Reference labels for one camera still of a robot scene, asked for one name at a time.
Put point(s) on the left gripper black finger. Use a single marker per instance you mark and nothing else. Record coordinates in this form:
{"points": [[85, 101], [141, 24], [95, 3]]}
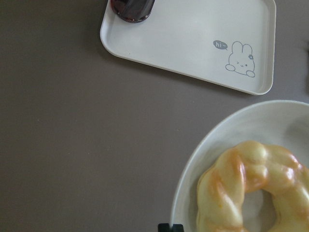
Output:
{"points": [[165, 227]]}

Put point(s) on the glazed twisted donut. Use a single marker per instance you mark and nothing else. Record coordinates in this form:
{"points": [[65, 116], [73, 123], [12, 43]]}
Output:
{"points": [[248, 167]]}

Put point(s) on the white round plate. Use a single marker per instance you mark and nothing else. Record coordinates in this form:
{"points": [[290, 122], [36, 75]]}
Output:
{"points": [[277, 122]]}

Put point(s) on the white rabbit tray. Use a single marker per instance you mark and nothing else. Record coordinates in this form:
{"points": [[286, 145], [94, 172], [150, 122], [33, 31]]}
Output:
{"points": [[226, 42]]}

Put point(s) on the dark sauce bottle on tray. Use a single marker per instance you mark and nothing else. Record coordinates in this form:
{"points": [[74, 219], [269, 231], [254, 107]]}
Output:
{"points": [[132, 11]]}

